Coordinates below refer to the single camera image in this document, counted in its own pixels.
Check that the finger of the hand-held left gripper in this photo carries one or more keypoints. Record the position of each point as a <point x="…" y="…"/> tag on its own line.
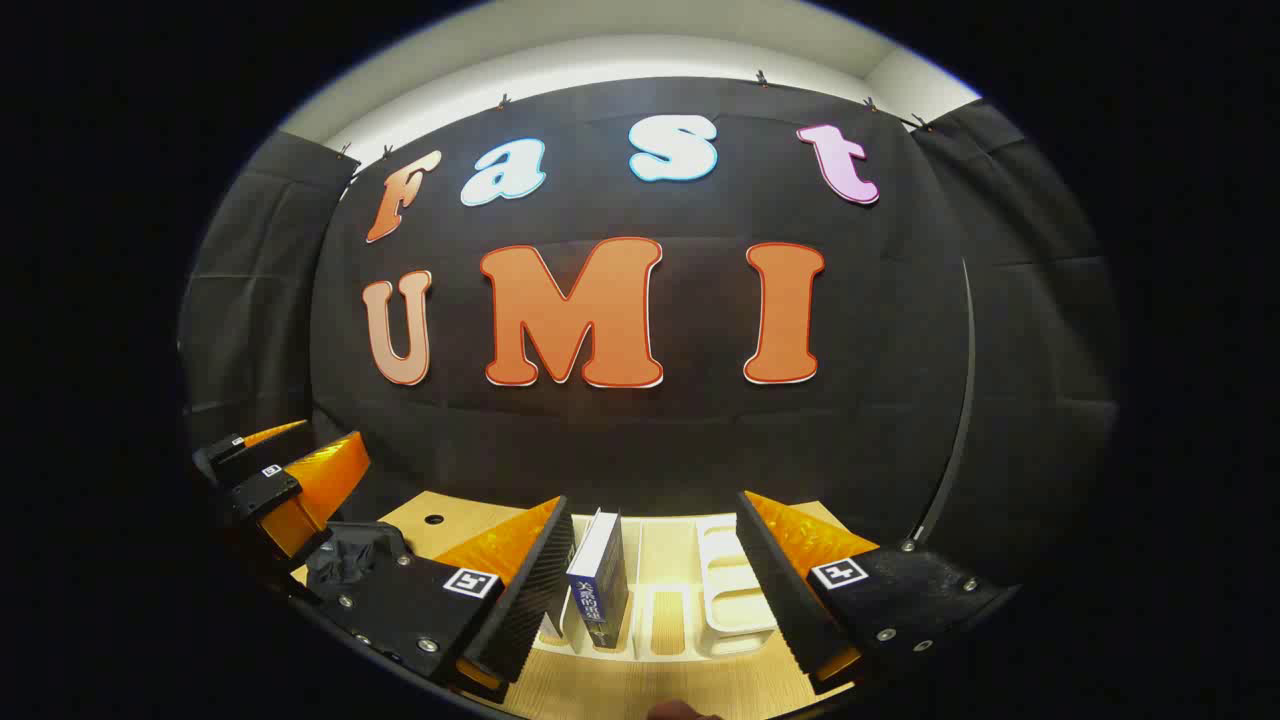
<point x="265" y="490"/>
<point x="225" y="452"/>

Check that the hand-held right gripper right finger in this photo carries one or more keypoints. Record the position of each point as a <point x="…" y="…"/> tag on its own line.
<point x="785" y="600"/>

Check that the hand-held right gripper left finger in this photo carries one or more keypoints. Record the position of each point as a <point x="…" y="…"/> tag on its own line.
<point x="535" y="590"/>

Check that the white bookshelf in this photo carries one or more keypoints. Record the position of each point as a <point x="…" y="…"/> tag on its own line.
<point x="735" y="590"/>

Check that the blue spine book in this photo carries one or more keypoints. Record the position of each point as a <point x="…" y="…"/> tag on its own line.
<point x="597" y="575"/>

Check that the black schoolbag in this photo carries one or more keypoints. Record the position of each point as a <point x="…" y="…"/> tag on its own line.
<point x="350" y="560"/>

